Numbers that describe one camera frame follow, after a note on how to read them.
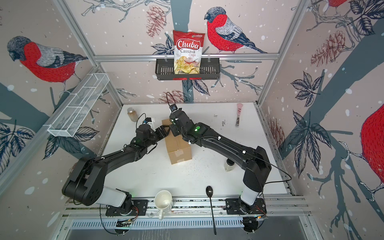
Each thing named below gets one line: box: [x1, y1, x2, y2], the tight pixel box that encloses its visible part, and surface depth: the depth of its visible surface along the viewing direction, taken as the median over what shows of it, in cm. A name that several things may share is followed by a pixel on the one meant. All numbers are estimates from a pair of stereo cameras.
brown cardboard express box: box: [162, 119, 192, 165], surface depth 81 cm
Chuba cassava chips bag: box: [173, 29, 206, 75], surface depth 86 cm
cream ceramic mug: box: [154, 190, 173, 220], surface depth 71 cm
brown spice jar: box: [127, 107, 139, 122], surface depth 107 cm
